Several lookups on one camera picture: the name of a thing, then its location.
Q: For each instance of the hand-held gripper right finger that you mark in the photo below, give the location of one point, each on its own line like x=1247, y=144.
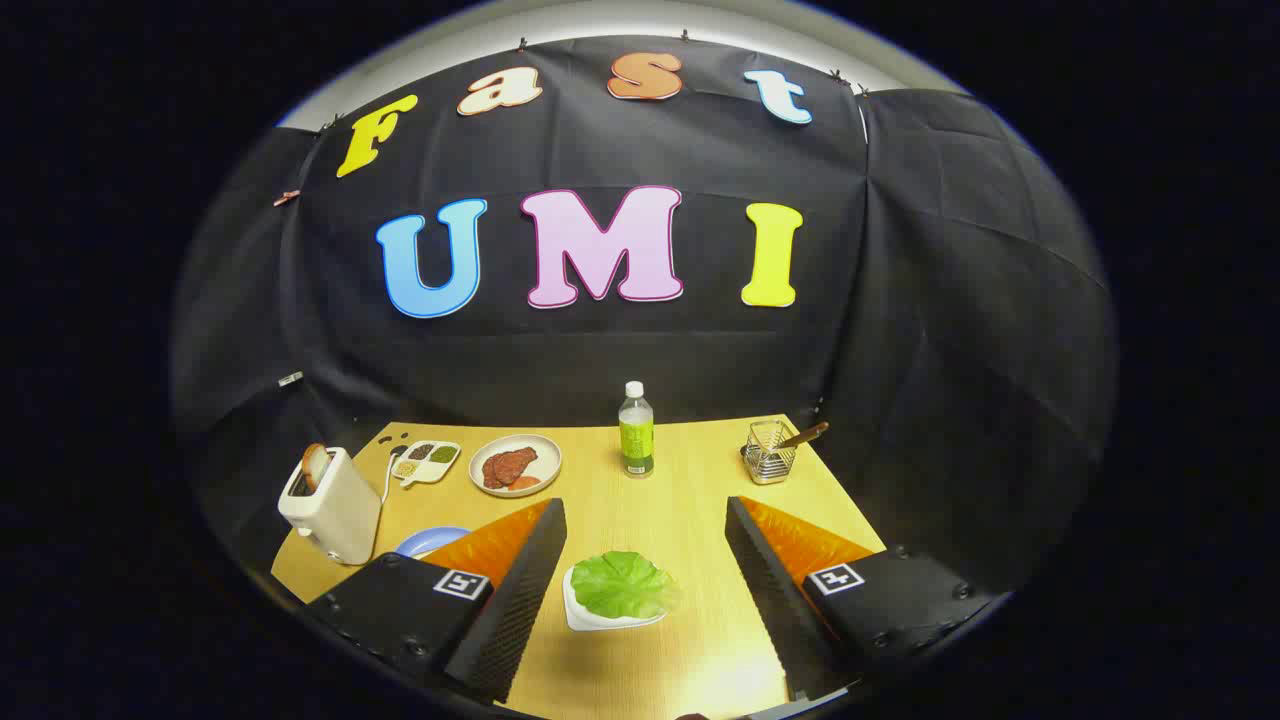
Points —
x=770, y=590

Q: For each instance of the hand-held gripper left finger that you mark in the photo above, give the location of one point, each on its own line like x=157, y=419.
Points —
x=520, y=600

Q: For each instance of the green lettuce leaf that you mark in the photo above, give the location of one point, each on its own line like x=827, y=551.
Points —
x=620, y=585

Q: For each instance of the toasted bread slice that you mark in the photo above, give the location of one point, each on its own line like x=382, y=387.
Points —
x=315, y=465

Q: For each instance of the white square plate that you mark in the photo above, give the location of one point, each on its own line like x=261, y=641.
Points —
x=585, y=620

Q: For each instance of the blue round plate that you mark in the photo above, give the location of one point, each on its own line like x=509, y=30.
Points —
x=425, y=542

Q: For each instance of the orange tomato slice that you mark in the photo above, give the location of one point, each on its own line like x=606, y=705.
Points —
x=524, y=484

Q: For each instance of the brown cooked meat piece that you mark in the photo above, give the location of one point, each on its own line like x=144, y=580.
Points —
x=516, y=463
x=490, y=473

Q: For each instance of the beige round plate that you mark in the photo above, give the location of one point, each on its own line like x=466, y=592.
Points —
x=548, y=455

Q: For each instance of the white divided bean dish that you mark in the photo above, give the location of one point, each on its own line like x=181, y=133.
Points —
x=425, y=470

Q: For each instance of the pile of green beans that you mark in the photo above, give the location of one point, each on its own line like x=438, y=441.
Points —
x=444, y=454

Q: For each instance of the pile of brown beans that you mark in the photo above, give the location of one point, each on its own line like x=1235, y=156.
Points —
x=421, y=451

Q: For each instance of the green label plastic bottle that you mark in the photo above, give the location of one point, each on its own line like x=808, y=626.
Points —
x=636, y=440

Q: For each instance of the white toaster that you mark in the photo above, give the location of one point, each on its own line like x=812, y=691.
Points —
x=335, y=515

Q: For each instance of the black backdrop cloth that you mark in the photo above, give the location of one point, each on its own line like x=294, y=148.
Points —
x=620, y=350

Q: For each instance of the red clip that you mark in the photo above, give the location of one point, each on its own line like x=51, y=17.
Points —
x=286, y=198

